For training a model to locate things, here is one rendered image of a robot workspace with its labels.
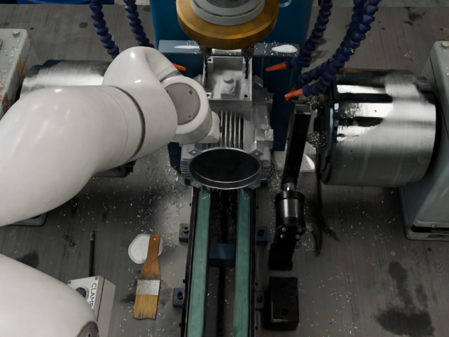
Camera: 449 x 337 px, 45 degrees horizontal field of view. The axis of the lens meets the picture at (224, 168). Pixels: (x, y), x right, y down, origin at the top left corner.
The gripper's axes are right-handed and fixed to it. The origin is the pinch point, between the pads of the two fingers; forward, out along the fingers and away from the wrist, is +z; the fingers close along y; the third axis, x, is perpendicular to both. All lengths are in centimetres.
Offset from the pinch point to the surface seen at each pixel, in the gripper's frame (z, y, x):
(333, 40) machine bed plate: 56, 36, 36
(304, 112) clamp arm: -16.1, 19.6, 1.9
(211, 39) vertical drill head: -18.3, 3.5, 13.4
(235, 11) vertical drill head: -19.2, 7.4, 17.8
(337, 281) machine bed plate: 16.9, 32.2, -30.8
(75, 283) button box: -11.9, -19.1, -29.0
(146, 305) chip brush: 12.4, -10.2, -37.2
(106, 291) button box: -12.4, -13.4, -30.0
